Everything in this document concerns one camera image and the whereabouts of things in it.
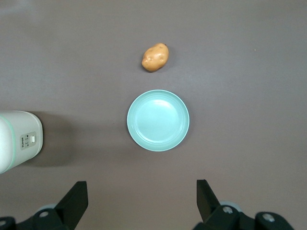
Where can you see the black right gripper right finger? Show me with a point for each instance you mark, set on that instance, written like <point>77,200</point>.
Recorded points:
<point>216,215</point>

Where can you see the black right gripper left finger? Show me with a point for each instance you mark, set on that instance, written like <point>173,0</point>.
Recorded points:
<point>64,210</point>

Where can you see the white rice cooker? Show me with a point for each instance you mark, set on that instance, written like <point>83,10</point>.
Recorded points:
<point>14,141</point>

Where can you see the light green round plate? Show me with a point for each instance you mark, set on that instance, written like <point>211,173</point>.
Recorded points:
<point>158,120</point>

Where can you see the orange-brown potato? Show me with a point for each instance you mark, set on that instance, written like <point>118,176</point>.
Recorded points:
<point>155,57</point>

